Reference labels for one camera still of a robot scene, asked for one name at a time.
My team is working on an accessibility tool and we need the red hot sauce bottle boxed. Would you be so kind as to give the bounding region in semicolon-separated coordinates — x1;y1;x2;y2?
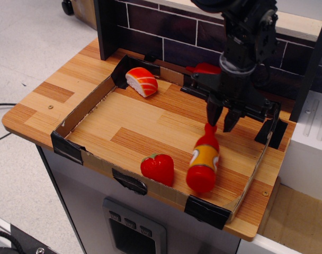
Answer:
186;123;220;193

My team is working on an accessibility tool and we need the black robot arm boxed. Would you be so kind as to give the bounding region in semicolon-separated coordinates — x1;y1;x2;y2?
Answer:
192;1;279;132

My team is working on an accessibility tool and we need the grey oven control panel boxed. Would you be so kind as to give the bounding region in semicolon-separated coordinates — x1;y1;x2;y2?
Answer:
102;198;167;254

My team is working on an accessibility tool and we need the salmon sushi toy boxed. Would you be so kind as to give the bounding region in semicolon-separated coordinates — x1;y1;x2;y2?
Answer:
125;67;158;98

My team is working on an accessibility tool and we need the black cable on floor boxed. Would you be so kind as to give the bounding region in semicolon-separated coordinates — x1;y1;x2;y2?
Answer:
0;103;17;144

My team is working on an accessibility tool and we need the black caster wheel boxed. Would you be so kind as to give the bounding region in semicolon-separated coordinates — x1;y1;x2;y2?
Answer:
61;0;74;16

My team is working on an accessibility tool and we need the cardboard fence with black tape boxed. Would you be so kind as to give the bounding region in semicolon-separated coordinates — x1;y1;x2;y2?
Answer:
51;56;287;232

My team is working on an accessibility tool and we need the black braided cable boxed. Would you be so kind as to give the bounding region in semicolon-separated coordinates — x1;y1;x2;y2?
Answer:
0;228;26;254

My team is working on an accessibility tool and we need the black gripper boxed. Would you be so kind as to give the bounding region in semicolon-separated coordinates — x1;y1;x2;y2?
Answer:
191;71;273;132

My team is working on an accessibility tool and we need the red toy strawberry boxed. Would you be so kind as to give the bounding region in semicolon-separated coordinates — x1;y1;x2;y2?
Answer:
140;153;174;187

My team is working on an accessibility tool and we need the black vertical post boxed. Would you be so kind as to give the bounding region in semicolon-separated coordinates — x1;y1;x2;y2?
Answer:
289;27;322;122

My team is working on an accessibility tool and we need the red ketchup bottle lying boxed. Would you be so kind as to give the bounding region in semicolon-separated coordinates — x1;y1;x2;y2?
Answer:
185;62;221;74

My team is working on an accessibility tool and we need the white counter block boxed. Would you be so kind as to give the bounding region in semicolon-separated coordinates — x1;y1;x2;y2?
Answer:
279;91;322;200

